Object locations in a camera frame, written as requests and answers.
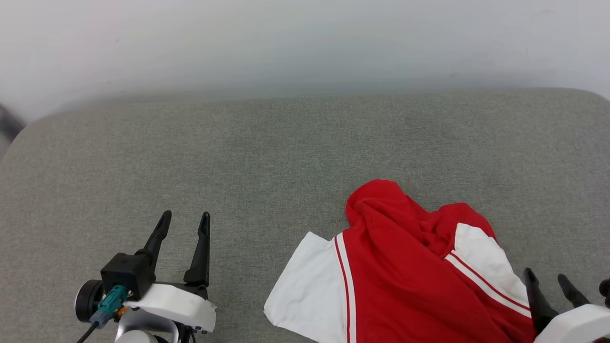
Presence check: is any red white basketball jersey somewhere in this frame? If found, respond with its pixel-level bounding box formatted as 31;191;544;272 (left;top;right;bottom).
264;179;537;343

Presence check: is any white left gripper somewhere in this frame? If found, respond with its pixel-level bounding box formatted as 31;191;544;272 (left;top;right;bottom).
125;210;218;333

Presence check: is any grey fabric sofa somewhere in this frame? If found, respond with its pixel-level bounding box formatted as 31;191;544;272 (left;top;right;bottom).
0;87;610;343

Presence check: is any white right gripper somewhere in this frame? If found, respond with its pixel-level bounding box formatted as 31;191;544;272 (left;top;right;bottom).
524;267;610;343

